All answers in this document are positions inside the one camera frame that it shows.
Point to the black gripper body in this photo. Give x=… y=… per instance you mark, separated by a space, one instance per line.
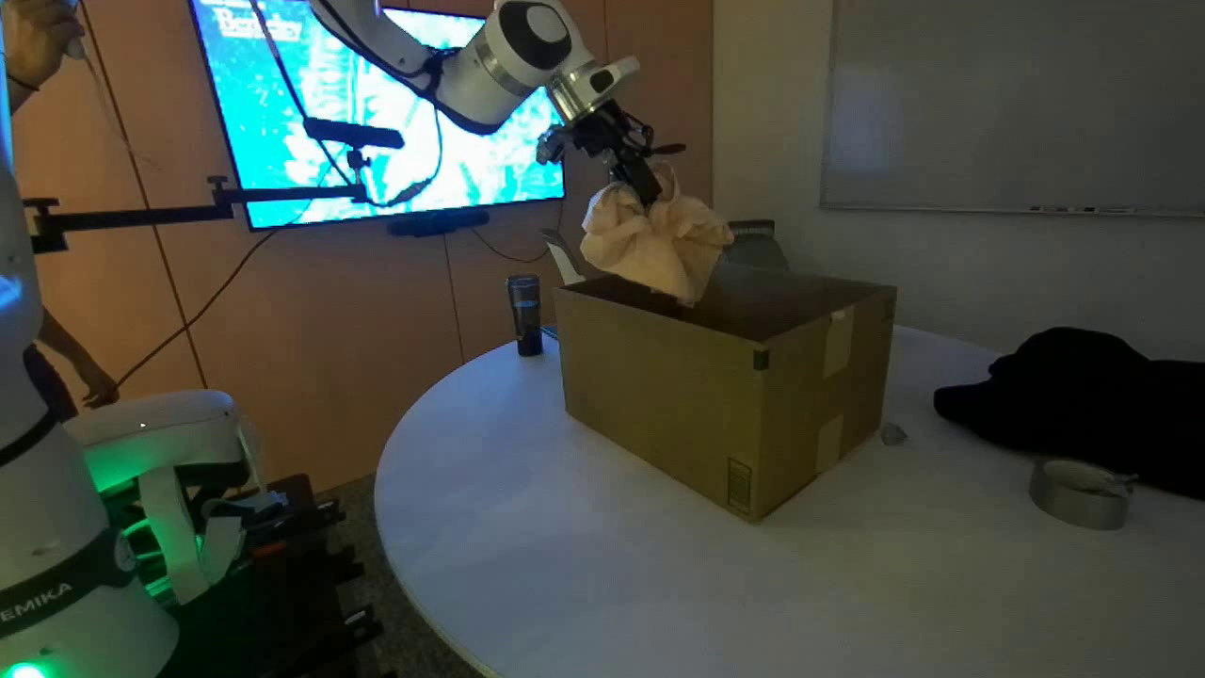
x=605 y=130

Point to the peach shirt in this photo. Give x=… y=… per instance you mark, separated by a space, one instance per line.
x=654 y=245

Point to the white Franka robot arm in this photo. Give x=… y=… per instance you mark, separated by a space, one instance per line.
x=512 y=50

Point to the open cardboard box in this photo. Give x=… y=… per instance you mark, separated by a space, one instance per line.
x=678 y=390

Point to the grey chair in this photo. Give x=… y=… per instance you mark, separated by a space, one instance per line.
x=753 y=245

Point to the dark spray can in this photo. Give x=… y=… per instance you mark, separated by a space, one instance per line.
x=524 y=318

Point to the black bar under TV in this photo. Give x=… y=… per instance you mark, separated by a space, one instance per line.
x=437 y=223

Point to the small grey object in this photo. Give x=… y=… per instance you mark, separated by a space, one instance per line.
x=895 y=435

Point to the whiteboard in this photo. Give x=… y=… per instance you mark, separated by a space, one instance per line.
x=1017 y=98

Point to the black garment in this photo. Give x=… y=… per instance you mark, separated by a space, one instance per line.
x=1093 y=400

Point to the grey tape roll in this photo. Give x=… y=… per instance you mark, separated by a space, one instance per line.
x=1077 y=499

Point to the black equipment stand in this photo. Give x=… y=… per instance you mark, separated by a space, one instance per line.
x=285 y=588

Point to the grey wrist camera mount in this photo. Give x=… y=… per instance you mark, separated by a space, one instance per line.
x=596 y=86

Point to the wall-mounted TV screen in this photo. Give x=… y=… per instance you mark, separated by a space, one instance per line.
x=503 y=164

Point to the black camera on boom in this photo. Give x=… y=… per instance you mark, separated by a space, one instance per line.
x=355 y=135

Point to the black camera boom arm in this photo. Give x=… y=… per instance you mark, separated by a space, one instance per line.
x=127 y=218

